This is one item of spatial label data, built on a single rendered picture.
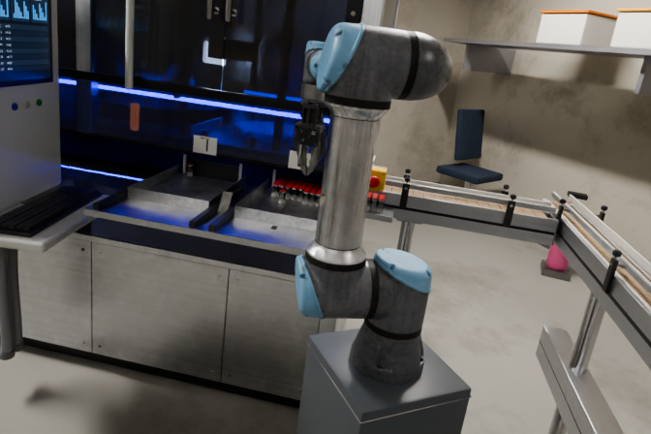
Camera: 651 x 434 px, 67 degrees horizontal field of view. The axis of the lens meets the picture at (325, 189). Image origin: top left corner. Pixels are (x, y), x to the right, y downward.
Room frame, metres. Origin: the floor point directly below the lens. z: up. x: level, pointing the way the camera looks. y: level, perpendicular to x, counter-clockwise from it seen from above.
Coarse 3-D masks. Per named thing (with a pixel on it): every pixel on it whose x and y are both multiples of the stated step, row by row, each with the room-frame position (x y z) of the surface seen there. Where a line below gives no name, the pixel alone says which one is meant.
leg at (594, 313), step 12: (588, 300) 1.33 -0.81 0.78; (588, 312) 1.32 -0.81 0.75; (600, 312) 1.30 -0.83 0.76; (588, 324) 1.31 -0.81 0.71; (600, 324) 1.31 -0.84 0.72; (588, 336) 1.31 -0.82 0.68; (576, 348) 1.32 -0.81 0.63; (588, 348) 1.30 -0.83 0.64; (576, 360) 1.31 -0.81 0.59; (588, 360) 1.31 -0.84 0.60; (576, 372) 1.31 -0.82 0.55; (552, 420) 1.33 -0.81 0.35; (552, 432) 1.32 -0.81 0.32; (564, 432) 1.30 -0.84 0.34
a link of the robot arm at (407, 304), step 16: (384, 256) 0.88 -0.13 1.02; (400, 256) 0.90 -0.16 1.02; (384, 272) 0.85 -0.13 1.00; (400, 272) 0.84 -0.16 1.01; (416, 272) 0.84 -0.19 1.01; (384, 288) 0.83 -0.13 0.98; (400, 288) 0.83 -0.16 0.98; (416, 288) 0.84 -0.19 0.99; (384, 304) 0.83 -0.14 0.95; (400, 304) 0.83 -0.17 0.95; (416, 304) 0.84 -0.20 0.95; (368, 320) 0.87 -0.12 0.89; (384, 320) 0.84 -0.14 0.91; (400, 320) 0.83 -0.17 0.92; (416, 320) 0.84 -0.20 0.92
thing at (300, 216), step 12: (252, 192) 1.53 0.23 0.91; (264, 192) 1.65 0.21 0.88; (240, 204) 1.41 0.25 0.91; (252, 204) 1.50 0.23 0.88; (264, 204) 1.51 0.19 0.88; (276, 204) 1.53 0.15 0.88; (288, 204) 1.55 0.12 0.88; (300, 204) 1.56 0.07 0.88; (240, 216) 1.37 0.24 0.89; (252, 216) 1.36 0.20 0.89; (264, 216) 1.36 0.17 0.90; (276, 216) 1.35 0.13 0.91; (288, 216) 1.35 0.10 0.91; (300, 216) 1.45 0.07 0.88; (312, 216) 1.46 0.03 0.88; (300, 228) 1.34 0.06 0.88; (312, 228) 1.34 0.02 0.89
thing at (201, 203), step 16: (160, 176) 1.61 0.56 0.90; (176, 176) 1.70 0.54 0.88; (192, 176) 1.73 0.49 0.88; (128, 192) 1.42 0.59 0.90; (144, 192) 1.41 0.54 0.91; (160, 192) 1.41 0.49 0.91; (176, 192) 1.53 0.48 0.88; (192, 192) 1.55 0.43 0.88; (208, 192) 1.57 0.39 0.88; (192, 208) 1.39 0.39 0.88
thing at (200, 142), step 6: (198, 138) 1.66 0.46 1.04; (204, 138) 1.66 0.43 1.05; (210, 138) 1.65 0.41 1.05; (198, 144) 1.66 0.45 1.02; (204, 144) 1.66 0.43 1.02; (210, 144) 1.65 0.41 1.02; (216, 144) 1.65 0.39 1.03; (198, 150) 1.66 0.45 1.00; (204, 150) 1.66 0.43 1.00; (210, 150) 1.65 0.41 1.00; (216, 150) 1.65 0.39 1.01
